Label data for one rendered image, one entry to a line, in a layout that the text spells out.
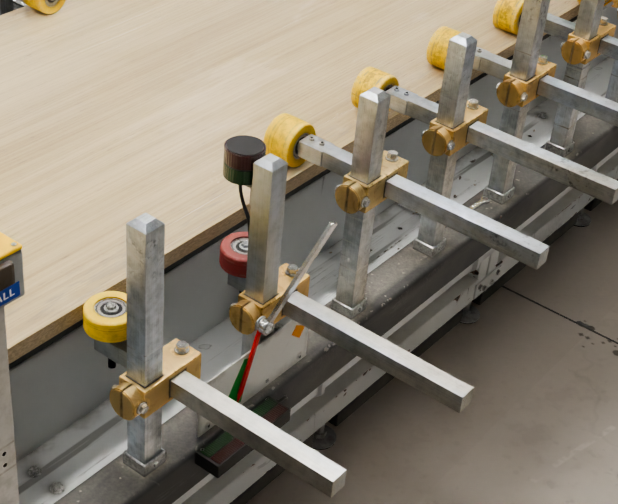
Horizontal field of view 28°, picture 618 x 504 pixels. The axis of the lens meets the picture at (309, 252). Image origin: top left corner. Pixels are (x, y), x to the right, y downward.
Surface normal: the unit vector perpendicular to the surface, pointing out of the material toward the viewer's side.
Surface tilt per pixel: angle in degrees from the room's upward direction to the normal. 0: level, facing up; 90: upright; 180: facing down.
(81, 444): 0
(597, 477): 0
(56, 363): 90
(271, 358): 90
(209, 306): 90
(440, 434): 0
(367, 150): 90
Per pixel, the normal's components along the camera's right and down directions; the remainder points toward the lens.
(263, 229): -0.61, 0.42
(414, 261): 0.08, -0.81
